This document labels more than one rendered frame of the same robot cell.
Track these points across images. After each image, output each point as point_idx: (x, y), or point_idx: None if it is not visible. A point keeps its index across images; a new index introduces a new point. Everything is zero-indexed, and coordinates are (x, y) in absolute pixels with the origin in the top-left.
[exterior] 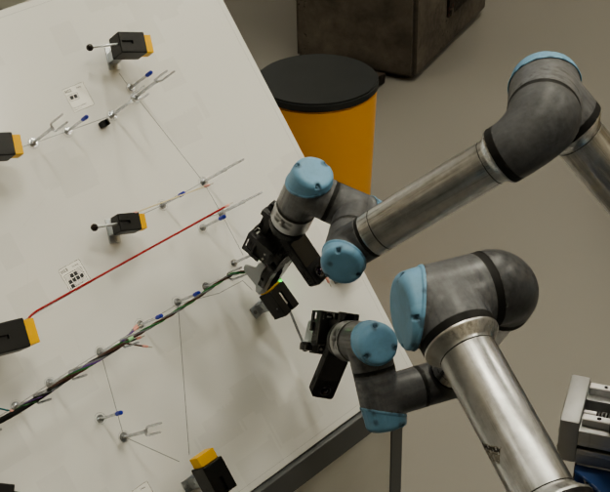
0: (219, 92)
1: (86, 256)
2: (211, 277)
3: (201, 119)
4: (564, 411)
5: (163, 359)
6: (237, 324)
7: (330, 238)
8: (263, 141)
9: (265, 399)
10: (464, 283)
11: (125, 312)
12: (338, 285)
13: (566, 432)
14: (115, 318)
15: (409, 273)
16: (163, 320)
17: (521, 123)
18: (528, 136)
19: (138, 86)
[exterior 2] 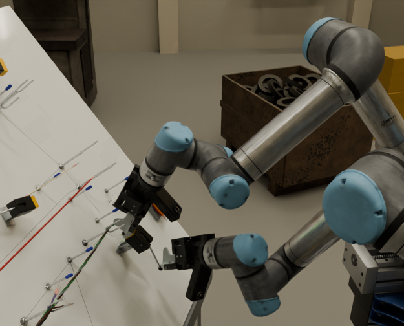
0: (53, 103)
1: None
2: (86, 235)
3: (47, 123)
4: (364, 261)
5: (72, 309)
6: (112, 264)
7: (216, 176)
8: (89, 134)
9: (144, 313)
10: (393, 176)
11: (34, 281)
12: (158, 220)
13: (370, 275)
14: (28, 288)
15: (353, 178)
16: (75, 278)
17: (361, 54)
18: (368, 63)
19: None
